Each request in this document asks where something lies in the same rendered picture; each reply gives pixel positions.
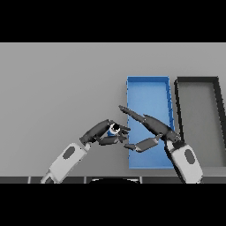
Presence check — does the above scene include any blue bin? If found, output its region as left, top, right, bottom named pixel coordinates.
left=126, top=75, right=177, bottom=170

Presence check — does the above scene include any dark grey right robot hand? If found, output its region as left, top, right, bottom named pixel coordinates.
left=117, top=105, right=182, bottom=154

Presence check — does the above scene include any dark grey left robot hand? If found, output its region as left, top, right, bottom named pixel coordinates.
left=79, top=118, right=132, bottom=147

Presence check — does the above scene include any dark grey bin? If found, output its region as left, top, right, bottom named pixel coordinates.
left=174, top=76, right=226, bottom=170

